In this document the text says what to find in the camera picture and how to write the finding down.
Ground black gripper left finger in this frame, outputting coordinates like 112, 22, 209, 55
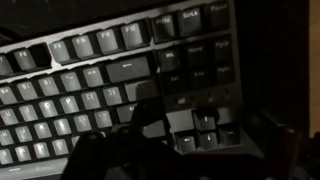
59, 80, 151, 180

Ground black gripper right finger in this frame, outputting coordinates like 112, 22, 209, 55
148, 79, 303, 180

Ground dark mechanical keyboard grey keys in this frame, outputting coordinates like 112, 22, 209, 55
0, 0, 265, 180

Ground light wooden desk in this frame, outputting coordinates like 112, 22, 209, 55
308, 0, 320, 138

